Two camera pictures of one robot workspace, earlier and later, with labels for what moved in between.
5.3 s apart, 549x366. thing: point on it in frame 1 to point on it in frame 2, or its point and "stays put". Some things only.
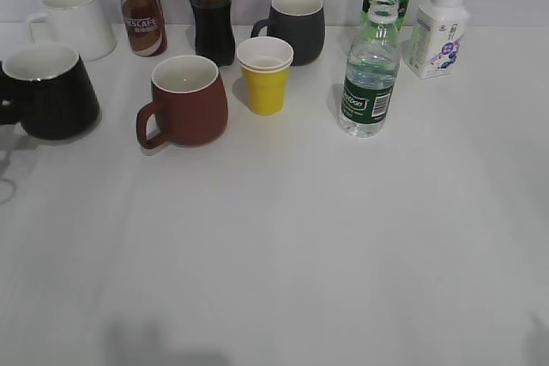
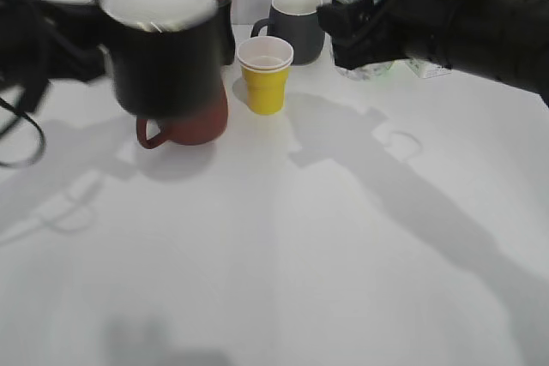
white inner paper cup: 265,53 stays put
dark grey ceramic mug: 298,17 stays put
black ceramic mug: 47,89 to 165,37
